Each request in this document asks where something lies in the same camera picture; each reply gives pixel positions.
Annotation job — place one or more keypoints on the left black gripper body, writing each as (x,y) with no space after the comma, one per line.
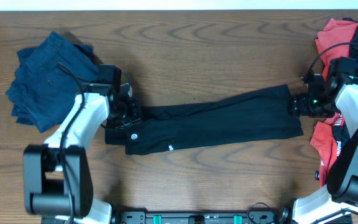
(125,113)

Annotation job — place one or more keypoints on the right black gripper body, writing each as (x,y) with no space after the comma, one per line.
(316,106)

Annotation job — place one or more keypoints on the black t-shirt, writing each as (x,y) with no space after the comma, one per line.
(253,116)

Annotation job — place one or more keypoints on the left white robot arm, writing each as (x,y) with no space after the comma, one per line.
(56,174)

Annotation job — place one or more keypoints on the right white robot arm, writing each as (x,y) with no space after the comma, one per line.
(339,195)

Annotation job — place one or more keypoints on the folded navy blue garment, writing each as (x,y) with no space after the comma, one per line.
(43,94)

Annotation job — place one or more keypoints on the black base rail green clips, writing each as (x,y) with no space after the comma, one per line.
(254,215)

